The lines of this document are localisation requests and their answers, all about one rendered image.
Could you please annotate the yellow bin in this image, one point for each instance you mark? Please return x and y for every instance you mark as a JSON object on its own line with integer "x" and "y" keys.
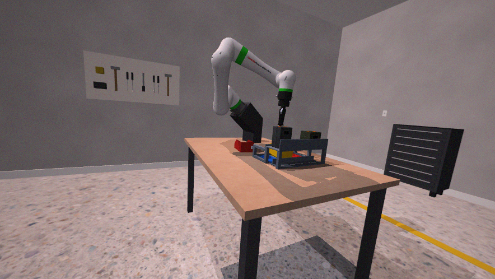
{"x": 284, "y": 154}

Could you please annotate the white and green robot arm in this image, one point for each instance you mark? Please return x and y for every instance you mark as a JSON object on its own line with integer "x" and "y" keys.
{"x": 224, "y": 96}

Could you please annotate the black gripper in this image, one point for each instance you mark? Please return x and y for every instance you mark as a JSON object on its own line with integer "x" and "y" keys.
{"x": 282, "y": 111}

